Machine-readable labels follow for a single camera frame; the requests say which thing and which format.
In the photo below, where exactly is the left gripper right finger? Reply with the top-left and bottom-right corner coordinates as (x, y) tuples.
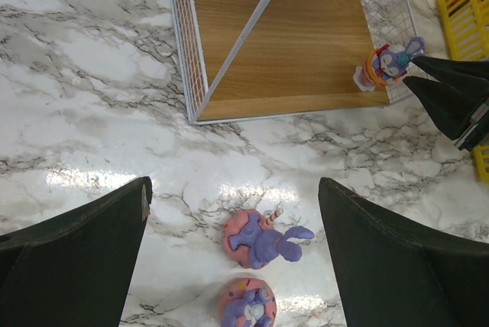
(319, 178), (488, 326)

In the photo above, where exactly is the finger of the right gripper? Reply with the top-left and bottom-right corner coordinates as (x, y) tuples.
(413, 56), (488, 92)
(403, 76), (488, 151)

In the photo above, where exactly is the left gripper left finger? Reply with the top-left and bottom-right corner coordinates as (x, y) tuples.
(1, 176), (152, 326)

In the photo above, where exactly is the purple bunny orange cup toy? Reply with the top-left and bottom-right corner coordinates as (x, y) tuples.
(353, 36), (426, 92)

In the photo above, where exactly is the yellow plastic basket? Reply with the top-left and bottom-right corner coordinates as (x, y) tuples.
(436, 0), (488, 183)

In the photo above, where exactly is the white wire wooden shelf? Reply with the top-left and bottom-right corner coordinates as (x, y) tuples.
(170, 0), (417, 125)

